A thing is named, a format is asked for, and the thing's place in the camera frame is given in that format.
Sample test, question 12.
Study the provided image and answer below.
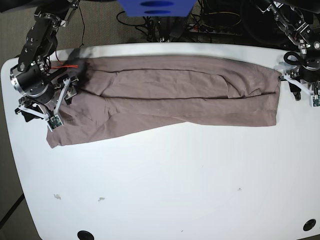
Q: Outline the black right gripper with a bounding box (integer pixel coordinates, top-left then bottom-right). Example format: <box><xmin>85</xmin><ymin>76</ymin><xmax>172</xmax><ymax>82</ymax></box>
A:
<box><xmin>21</xmin><ymin>74</ymin><xmax>77</xmax><ymax>123</ymax></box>

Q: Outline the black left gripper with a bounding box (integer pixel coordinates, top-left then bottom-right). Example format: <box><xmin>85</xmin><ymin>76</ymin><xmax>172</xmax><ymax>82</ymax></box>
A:
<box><xmin>278</xmin><ymin>66</ymin><xmax>320</xmax><ymax>102</ymax></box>

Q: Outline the mauve T-shirt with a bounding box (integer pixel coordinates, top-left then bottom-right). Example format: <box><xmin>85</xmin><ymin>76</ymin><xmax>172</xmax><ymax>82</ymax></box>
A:
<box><xmin>46</xmin><ymin>55</ymin><xmax>281</xmax><ymax>148</ymax></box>

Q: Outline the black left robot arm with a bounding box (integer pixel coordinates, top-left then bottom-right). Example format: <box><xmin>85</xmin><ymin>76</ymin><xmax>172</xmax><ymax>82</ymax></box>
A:
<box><xmin>240</xmin><ymin>0</ymin><xmax>320</xmax><ymax>107</ymax></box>

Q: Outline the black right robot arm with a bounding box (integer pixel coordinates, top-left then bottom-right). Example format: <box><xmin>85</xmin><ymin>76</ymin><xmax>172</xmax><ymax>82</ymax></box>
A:
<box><xmin>0</xmin><ymin>0</ymin><xmax>79</xmax><ymax>129</ymax></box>

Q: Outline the black power strip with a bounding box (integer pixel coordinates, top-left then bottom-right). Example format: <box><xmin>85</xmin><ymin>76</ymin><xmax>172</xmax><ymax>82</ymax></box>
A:
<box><xmin>187</xmin><ymin>23</ymin><xmax>244</xmax><ymax>36</ymax></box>

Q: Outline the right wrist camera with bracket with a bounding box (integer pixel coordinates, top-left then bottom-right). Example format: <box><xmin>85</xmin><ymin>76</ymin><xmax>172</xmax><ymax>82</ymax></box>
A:
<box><xmin>15</xmin><ymin>75</ymin><xmax>79</xmax><ymax>131</ymax></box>

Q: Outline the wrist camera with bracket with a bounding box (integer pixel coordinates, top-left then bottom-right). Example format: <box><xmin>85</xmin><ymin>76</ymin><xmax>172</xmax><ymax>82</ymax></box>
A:
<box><xmin>275</xmin><ymin>62</ymin><xmax>320</xmax><ymax>108</ymax></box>
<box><xmin>15</xmin><ymin>75</ymin><xmax>79</xmax><ymax>131</ymax></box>

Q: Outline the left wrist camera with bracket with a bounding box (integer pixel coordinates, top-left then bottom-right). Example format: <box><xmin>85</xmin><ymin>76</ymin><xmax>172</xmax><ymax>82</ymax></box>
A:
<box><xmin>275</xmin><ymin>62</ymin><xmax>320</xmax><ymax>108</ymax></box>

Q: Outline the blue plastic mount plate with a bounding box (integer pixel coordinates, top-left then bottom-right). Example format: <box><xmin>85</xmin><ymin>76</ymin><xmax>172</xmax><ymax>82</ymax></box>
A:
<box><xmin>118</xmin><ymin>0</ymin><xmax>196</xmax><ymax>17</ymax></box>

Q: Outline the black table cable grommet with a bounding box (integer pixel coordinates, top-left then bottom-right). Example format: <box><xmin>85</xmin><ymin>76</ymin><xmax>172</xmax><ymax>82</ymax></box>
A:
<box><xmin>303</xmin><ymin>219</ymin><xmax>317</xmax><ymax>232</ymax></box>

